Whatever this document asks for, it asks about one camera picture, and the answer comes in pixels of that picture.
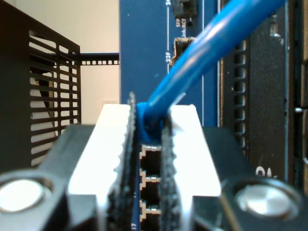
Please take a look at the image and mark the black vented metal panel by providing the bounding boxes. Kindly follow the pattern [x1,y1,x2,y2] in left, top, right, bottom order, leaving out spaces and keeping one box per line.
[0,2,82,174]

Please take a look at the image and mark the blue network switch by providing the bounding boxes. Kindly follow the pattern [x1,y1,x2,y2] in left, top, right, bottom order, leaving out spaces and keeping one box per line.
[119,0,226,231]

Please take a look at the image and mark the blue network cable clear plugs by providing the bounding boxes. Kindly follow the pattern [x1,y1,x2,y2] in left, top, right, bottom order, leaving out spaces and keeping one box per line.
[136,0,288,145]

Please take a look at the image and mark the black rack server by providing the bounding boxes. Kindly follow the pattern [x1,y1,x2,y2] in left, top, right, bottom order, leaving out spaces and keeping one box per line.
[218,0,308,231]

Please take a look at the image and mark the black rack frame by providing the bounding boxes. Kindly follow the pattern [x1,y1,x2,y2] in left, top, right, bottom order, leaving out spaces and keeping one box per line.
[78,52,120,67]

